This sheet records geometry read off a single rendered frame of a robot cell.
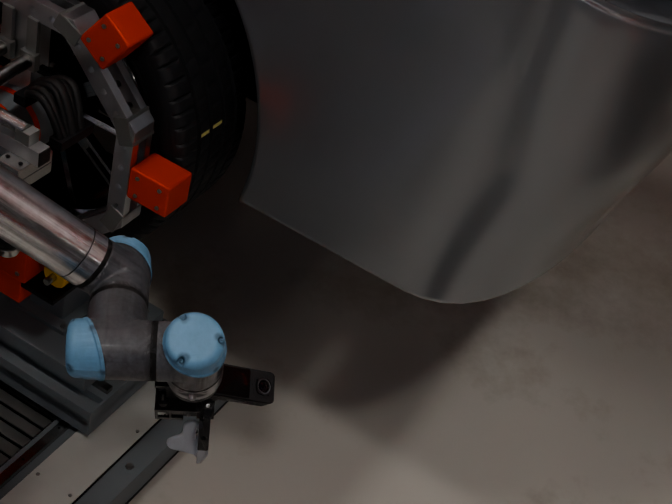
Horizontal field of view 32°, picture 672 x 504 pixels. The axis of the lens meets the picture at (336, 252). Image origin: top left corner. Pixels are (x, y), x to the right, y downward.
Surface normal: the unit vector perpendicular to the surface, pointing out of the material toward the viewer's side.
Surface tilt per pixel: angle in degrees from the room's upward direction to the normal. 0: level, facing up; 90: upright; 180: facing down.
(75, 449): 0
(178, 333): 28
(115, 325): 7
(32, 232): 73
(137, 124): 45
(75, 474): 0
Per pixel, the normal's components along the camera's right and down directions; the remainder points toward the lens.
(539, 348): 0.22, -0.75
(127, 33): 0.66, -0.35
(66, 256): 0.31, 0.42
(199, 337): 0.12, -0.37
